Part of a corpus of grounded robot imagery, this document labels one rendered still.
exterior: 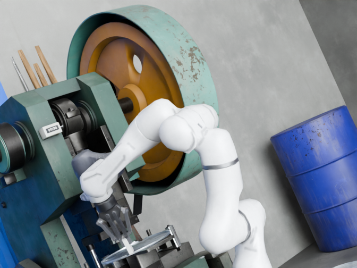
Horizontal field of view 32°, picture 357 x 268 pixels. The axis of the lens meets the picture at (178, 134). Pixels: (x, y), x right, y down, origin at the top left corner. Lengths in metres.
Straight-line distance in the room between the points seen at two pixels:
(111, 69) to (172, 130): 1.09
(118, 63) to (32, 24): 1.37
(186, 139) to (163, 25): 0.85
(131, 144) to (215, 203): 0.33
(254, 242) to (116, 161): 0.49
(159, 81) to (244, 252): 0.95
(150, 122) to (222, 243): 0.42
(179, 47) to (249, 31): 2.68
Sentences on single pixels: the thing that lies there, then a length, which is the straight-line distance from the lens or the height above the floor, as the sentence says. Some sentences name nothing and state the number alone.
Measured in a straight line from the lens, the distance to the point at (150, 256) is 2.40.
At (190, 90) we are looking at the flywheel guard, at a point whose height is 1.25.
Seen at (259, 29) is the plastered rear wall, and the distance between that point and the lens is 5.19.
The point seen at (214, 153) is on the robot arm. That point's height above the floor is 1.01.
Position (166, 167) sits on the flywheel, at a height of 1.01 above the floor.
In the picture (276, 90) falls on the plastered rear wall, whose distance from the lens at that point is 5.06.
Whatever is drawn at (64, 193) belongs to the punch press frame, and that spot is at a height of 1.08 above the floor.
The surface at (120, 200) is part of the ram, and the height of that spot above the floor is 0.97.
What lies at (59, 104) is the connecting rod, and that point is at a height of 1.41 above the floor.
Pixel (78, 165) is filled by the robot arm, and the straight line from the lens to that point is 2.13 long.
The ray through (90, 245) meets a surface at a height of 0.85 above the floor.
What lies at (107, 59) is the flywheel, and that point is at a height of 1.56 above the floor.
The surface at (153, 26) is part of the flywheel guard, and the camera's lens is 2.49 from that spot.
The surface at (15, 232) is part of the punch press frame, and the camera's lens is 2.83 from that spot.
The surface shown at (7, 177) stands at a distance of 2.46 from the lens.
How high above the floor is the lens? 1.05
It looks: 2 degrees up
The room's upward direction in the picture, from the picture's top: 24 degrees counter-clockwise
